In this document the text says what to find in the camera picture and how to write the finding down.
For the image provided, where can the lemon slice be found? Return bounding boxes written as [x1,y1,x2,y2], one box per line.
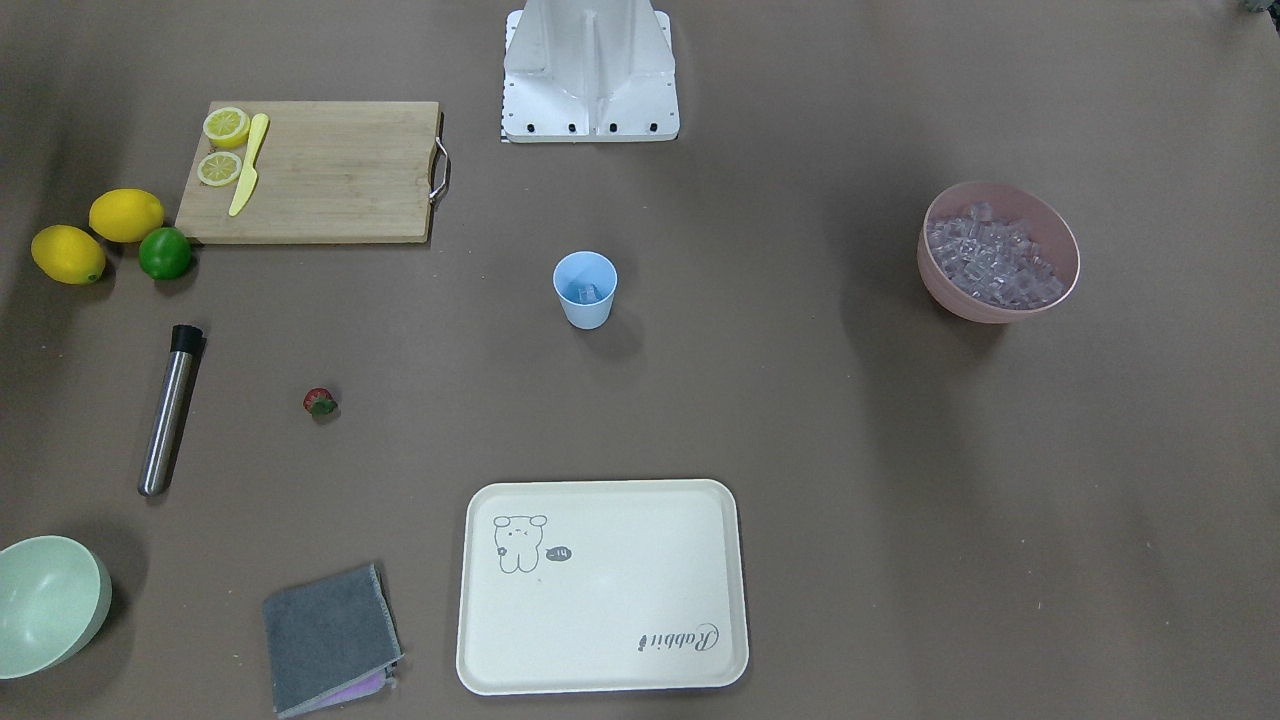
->
[202,106,251,150]
[196,151,243,187]

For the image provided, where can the grey folded cloth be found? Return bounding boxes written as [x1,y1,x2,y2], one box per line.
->
[261,562,404,719]

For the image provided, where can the red strawberry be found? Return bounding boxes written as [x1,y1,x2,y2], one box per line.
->
[302,387,339,418]

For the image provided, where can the clear ice cubes pile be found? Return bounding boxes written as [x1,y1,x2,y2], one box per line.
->
[925,201,1068,311]

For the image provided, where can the yellow plastic knife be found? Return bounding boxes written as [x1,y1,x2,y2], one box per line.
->
[227,113,270,217]

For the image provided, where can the steel muddler black tip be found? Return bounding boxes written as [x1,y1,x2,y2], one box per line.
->
[137,324,205,498]

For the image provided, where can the mint green bowl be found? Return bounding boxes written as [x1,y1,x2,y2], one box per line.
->
[1,536,113,680]

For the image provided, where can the cream rabbit tray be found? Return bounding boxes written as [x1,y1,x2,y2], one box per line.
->
[454,478,750,696]

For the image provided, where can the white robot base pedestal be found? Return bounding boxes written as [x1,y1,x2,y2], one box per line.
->
[500,1,681,143]

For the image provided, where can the light blue plastic cup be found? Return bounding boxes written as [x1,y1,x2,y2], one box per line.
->
[552,251,618,331]

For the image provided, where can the wooden cutting board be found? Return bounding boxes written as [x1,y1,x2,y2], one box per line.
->
[174,100,449,245]

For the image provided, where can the green lime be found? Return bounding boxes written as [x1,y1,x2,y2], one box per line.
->
[138,227,193,281]

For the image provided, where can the pink bowl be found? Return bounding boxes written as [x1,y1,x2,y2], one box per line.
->
[916,181,1080,324]

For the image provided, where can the yellow lemon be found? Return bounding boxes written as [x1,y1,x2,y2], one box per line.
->
[29,224,108,284]
[88,188,165,243]

